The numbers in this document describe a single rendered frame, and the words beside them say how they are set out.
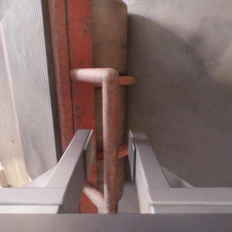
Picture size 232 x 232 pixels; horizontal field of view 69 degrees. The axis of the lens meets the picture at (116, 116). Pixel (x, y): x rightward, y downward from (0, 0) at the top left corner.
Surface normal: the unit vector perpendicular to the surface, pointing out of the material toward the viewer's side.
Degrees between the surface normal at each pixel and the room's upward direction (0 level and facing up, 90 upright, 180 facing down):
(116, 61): 93
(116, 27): 93
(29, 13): 0
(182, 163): 0
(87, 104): 90
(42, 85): 0
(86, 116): 90
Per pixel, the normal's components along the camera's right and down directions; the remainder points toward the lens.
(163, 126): -0.76, 0.18
